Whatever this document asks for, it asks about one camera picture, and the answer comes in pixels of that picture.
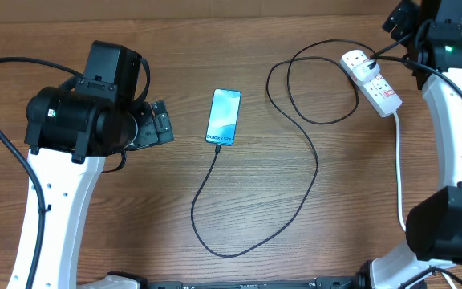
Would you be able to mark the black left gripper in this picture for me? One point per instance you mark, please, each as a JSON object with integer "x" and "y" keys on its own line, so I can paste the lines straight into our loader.
{"x": 151, "y": 133}

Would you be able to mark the blue Galaxy S24+ smartphone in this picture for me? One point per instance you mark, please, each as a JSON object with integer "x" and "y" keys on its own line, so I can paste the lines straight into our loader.
{"x": 223, "y": 117}

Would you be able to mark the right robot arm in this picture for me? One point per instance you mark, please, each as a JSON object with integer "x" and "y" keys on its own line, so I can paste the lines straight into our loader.
{"x": 432, "y": 33}

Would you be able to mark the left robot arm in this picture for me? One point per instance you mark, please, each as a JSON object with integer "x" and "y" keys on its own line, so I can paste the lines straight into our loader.
{"x": 71, "y": 131}

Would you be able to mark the white USB charger plug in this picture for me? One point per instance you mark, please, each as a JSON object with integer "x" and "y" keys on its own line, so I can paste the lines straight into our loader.
{"x": 366, "y": 71}

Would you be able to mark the white power strip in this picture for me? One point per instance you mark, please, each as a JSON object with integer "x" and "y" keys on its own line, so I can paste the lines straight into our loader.
{"x": 379, "y": 93}

